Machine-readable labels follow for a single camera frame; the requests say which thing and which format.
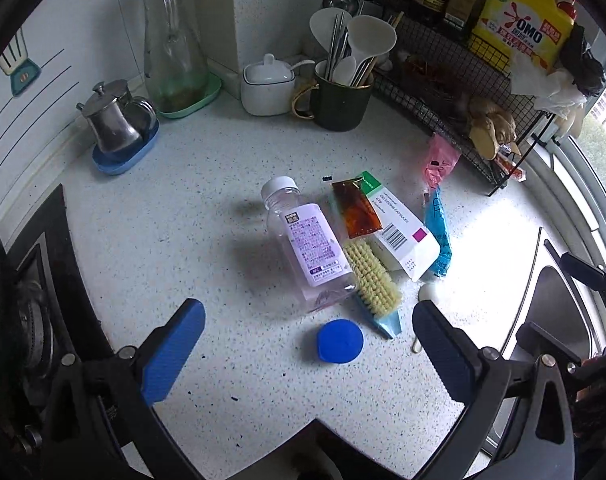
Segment small red white sachet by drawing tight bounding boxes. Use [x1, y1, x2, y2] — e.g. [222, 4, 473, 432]
[496, 145, 526, 181]

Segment brown sauce packet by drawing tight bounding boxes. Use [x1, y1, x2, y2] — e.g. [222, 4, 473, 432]
[331, 177, 382, 239]

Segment pink packet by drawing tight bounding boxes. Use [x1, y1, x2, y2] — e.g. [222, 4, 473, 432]
[423, 132, 462, 193]

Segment steel chopsticks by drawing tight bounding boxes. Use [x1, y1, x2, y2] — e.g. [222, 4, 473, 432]
[328, 12, 350, 61]

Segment black wire rack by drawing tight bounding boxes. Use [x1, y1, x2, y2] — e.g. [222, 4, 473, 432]
[358, 0, 559, 197]

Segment white and green medicine box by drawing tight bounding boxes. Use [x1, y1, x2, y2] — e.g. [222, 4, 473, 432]
[358, 171, 441, 282]

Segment small white ball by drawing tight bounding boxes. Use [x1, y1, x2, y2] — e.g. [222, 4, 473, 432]
[417, 281, 441, 306]

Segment blue bottle cap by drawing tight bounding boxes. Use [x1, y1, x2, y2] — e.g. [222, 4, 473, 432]
[317, 319, 364, 363]

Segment blue wrapper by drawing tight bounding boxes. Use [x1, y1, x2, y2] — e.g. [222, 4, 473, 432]
[423, 186, 455, 278]

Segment steel ladle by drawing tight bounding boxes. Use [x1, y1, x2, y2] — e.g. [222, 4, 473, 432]
[323, 0, 361, 16]

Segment blue tray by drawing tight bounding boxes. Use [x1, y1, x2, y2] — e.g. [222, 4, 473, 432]
[92, 120, 160, 176]

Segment black plastic bag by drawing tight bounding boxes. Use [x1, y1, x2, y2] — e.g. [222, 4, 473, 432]
[558, 24, 606, 97]

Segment cartoon kitchen wall sticker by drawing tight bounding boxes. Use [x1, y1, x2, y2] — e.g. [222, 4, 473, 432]
[0, 25, 66, 161]

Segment black gas stove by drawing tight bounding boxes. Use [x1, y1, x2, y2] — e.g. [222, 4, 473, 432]
[0, 182, 134, 461]

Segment dark green mug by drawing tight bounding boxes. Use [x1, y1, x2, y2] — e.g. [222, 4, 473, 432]
[291, 60, 375, 132]

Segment white rice paddle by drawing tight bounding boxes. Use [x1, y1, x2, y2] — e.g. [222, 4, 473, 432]
[347, 15, 398, 86]

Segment white sugar bowl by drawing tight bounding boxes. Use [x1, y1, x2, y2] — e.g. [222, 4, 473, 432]
[240, 53, 316, 117]

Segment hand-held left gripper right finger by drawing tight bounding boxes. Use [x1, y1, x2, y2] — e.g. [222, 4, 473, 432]
[412, 300, 576, 480]

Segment glass carafe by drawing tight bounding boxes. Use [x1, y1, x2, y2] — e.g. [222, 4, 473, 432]
[135, 0, 210, 111]

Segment white spatula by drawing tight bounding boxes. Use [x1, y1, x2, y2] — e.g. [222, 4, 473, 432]
[310, 7, 346, 78]

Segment small white spoon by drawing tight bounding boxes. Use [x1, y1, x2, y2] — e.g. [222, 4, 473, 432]
[333, 56, 358, 86]

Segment dried red chilli pile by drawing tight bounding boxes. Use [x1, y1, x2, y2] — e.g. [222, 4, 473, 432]
[400, 52, 459, 96]

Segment steel sink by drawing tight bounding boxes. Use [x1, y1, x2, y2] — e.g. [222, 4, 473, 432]
[503, 227, 606, 361]

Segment steel teapot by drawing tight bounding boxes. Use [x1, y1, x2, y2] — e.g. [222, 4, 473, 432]
[76, 80, 159, 155]

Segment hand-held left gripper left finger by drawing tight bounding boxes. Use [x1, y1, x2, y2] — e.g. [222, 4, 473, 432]
[43, 298, 207, 480]

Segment scrub brush with blue handle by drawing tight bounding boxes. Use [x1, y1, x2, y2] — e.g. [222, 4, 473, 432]
[342, 237, 404, 340]

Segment window frame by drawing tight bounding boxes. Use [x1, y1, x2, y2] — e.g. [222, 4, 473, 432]
[523, 25, 606, 281]

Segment green tray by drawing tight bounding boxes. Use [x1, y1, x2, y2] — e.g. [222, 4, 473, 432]
[155, 72, 223, 120]

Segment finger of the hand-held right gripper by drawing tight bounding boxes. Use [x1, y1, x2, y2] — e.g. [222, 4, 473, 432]
[516, 321, 584, 376]
[558, 252, 606, 311]

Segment clear bottle with purple label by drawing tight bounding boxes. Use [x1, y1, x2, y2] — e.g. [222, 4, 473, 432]
[261, 176, 358, 311]

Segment yellow detergent bottle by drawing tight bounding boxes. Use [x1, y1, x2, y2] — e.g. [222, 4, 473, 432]
[468, 0, 576, 68]

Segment ginger root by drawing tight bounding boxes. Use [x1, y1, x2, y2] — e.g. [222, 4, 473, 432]
[468, 97, 516, 161]

